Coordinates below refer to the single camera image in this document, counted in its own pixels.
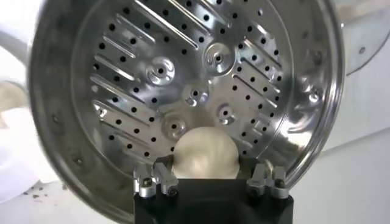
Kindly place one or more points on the white steamed baozi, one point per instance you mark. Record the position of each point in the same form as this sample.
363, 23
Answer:
204, 152

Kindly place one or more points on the stainless steel steamer basket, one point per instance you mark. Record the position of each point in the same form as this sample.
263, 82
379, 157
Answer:
189, 76

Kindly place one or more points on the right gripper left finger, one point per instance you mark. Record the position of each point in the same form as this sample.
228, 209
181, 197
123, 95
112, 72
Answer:
146, 185

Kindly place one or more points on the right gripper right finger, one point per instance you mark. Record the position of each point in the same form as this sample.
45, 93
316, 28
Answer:
278, 185

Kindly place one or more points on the round glass pot lid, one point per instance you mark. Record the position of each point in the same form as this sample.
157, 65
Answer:
365, 36

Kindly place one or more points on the large white plate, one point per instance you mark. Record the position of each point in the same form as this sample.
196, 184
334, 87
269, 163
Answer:
12, 18

